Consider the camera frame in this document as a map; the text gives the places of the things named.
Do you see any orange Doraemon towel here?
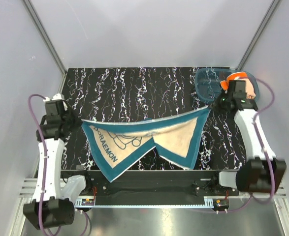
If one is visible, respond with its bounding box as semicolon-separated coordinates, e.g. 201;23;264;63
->
220;71;256;99

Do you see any teal Doraemon towel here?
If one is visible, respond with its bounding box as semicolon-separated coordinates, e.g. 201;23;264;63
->
82;106;210;182

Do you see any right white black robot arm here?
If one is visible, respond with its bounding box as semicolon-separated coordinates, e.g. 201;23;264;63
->
210;77;287;195

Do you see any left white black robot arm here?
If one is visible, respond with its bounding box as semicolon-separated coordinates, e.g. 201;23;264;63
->
23;94;93;236

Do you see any blue transparent plastic tray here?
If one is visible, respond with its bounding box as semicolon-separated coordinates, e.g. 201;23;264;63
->
194;67;260;104

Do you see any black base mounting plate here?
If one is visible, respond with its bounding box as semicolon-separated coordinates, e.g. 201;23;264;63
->
64;169;240;207

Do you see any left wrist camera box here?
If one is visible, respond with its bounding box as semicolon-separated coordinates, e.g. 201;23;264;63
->
43;93;68;111

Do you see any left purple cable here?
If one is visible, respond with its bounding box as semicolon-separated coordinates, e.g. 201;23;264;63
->
27;94;93;236

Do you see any aluminium rail frame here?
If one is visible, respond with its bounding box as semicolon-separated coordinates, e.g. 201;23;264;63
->
20;178;287;199

